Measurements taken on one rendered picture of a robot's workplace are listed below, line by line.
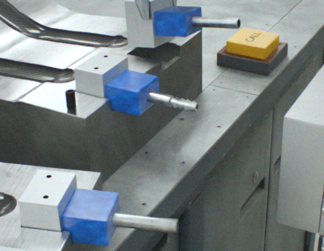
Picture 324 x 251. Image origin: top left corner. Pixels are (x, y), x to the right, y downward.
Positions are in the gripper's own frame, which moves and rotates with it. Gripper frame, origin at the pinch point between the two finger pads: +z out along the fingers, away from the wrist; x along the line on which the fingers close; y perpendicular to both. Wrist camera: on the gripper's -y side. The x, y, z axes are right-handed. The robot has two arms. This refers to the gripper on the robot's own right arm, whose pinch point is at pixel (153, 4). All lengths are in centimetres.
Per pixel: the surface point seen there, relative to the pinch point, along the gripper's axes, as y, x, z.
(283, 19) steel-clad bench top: 1.0, 39.9, 9.3
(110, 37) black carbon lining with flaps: -7.8, 1.7, 4.6
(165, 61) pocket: -1.0, 3.1, 7.7
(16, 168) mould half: -3.2, -23.0, 11.9
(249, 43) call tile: 3.5, 19.1, 8.8
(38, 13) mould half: -20.8, 3.7, 1.9
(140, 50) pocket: -2.9, 0.8, 5.9
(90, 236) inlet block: 8.7, -27.7, 14.6
